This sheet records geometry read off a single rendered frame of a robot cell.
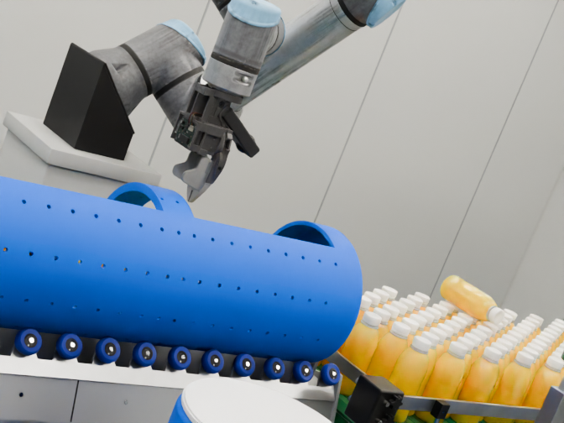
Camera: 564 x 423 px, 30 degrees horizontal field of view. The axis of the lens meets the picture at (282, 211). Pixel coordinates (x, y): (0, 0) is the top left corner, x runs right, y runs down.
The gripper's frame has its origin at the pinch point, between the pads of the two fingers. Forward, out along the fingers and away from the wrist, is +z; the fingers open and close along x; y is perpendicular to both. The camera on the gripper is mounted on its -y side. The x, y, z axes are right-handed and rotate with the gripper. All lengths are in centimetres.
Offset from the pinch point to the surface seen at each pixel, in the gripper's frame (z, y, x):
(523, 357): 16, -91, 15
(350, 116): 4, -274, -280
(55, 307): 19.7, 26.8, 13.3
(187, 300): 14.7, 3.8, 14.3
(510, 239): 48, -444, -279
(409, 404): 28, -53, 21
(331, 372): 26.9, -39.3, 10.5
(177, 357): 27.2, -1.2, 11.0
